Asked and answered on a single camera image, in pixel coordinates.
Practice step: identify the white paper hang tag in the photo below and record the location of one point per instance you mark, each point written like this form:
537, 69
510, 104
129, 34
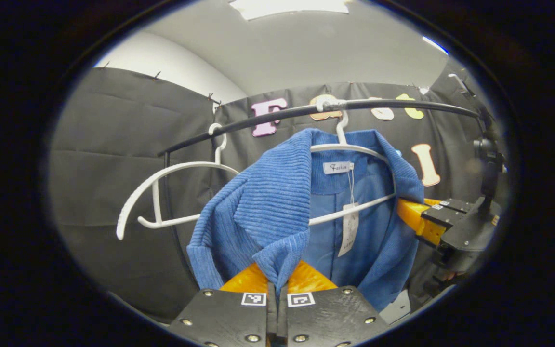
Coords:
349, 231

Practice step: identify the black metal clothes rack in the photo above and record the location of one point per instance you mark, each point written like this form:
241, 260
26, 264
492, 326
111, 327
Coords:
282, 114

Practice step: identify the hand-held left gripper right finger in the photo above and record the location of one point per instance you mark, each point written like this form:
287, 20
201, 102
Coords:
330, 318

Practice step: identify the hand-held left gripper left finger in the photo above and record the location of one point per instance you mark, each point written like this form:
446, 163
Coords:
229, 318

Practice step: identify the white plastic clothes hanger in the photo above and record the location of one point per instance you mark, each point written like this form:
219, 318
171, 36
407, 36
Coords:
156, 202
342, 132

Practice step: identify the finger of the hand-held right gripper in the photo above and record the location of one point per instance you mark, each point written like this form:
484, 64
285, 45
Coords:
439, 216
458, 206

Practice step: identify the ceiling light panel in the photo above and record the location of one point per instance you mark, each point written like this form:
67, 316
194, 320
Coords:
287, 7

